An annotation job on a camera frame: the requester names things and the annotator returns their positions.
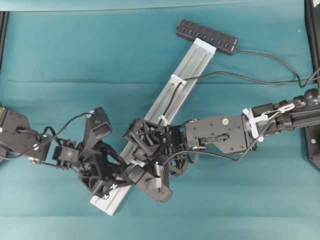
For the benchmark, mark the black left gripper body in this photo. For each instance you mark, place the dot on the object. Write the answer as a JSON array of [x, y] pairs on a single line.
[[81, 157]]

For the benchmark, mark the black metal frame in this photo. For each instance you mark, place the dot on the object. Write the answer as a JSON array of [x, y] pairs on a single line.
[[312, 23]]

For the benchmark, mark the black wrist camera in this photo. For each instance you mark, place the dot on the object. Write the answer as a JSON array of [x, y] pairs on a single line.
[[97, 127], [150, 181]]

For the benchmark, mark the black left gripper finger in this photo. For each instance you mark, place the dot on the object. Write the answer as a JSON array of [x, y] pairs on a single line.
[[101, 186], [113, 165]]

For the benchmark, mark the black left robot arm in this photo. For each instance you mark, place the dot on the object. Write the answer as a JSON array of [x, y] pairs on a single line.
[[17, 137]]

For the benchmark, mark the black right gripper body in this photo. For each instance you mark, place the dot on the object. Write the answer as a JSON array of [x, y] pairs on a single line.
[[171, 140]]

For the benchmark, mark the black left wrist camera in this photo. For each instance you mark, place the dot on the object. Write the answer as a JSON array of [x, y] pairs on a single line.
[[97, 127]]

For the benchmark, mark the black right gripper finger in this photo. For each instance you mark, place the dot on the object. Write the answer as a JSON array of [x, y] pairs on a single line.
[[145, 135], [178, 164]]

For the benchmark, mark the black USB hub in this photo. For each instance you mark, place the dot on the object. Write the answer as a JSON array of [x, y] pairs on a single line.
[[191, 31]]

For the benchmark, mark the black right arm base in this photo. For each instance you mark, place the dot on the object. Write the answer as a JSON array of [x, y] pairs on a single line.
[[312, 137]]

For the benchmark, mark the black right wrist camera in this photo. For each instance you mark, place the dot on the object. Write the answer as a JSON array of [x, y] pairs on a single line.
[[150, 181]]

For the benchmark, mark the aluminium extrusion rail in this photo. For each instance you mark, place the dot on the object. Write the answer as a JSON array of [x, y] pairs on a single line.
[[167, 104]]

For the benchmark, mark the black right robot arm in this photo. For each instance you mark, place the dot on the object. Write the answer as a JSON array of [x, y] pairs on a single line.
[[239, 134]]

